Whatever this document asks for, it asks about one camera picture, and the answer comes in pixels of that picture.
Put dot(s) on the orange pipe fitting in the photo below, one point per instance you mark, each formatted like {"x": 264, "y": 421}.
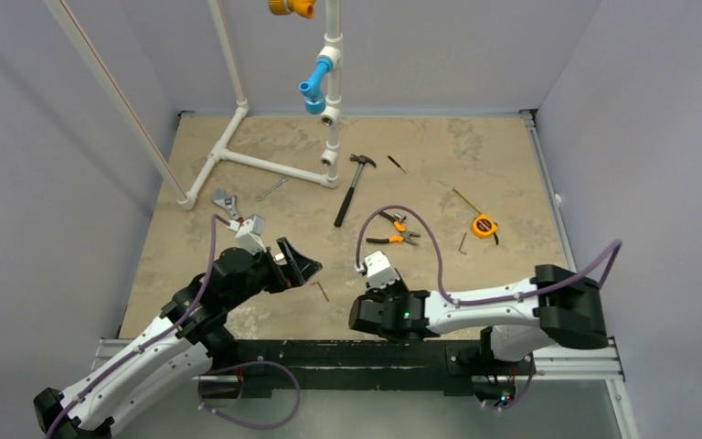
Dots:
{"x": 302, "y": 8}

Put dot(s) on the blue pipe fitting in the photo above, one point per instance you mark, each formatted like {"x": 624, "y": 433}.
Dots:
{"x": 311, "y": 88}

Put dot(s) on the silver flat wrench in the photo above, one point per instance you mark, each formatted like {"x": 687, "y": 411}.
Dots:
{"x": 269, "y": 190}

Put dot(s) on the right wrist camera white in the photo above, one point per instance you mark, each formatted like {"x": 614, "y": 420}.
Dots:
{"x": 378, "y": 271}

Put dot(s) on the aluminium rail frame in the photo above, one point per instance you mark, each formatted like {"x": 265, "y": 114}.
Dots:
{"x": 551, "y": 363}

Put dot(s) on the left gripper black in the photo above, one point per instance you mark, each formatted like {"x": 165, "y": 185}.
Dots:
{"x": 299, "y": 270}

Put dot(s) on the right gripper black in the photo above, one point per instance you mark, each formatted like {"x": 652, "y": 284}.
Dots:
{"x": 359, "y": 315}

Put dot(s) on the red adjustable wrench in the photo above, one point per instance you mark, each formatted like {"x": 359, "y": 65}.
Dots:
{"x": 221, "y": 198}

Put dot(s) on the black handled claw hammer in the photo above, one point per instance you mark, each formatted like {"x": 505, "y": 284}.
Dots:
{"x": 362, "y": 161}

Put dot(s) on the hex key near front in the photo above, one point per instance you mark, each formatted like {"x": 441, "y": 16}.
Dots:
{"x": 321, "y": 289}

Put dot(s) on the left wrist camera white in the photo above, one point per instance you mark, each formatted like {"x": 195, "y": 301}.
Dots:
{"x": 248, "y": 233}

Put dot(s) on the hex key near tape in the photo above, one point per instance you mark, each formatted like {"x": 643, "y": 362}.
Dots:
{"x": 462, "y": 242}

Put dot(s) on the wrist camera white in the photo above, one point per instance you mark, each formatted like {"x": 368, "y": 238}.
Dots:
{"x": 378, "y": 271}
{"x": 248, "y": 233}

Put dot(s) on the yellow tape measure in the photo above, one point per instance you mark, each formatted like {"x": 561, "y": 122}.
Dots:
{"x": 484, "y": 227}

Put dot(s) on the white PVC pipe frame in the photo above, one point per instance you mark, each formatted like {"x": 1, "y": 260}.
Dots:
{"x": 234, "y": 58}

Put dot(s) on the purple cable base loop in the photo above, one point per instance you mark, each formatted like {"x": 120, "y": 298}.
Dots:
{"x": 257, "y": 393}

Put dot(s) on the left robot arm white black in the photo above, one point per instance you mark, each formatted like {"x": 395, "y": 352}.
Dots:
{"x": 187, "y": 338}

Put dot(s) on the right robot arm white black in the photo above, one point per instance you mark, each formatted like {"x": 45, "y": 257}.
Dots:
{"x": 553, "y": 307}

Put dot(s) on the orange black pliers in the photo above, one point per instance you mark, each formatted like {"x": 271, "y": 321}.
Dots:
{"x": 402, "y": 235}

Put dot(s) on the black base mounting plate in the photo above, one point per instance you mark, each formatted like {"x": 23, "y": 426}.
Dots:
{"x": 450, "y": 367}

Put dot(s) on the small black screwdriver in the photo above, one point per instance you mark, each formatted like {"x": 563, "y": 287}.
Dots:
{"x": 397, "y": 164}

